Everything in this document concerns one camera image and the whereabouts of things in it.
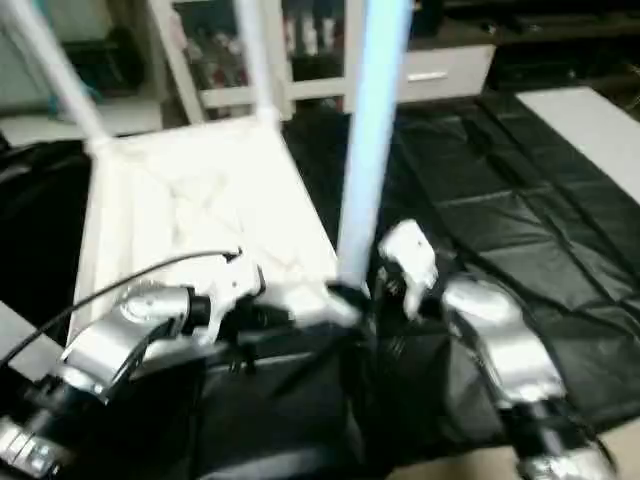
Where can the white plastic table top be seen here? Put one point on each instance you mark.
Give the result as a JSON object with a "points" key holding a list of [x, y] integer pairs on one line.
{"points": [[200, 200]]}

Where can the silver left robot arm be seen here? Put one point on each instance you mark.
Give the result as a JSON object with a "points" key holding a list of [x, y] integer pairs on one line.
{"points": [[120, 340]]}

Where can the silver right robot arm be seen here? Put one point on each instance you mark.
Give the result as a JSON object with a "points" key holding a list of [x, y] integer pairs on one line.
{"points": [[500, 350]]}

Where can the black table mat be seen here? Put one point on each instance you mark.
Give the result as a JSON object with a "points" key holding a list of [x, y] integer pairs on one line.
{"points": [[520, 220]]}

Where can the white drawer unit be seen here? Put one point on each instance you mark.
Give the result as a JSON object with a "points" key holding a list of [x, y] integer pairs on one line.
{"points": [[440, 75]]}

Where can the white glass door cabinet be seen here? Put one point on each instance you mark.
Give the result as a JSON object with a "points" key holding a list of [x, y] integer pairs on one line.
{"points": [[220, 95]]}

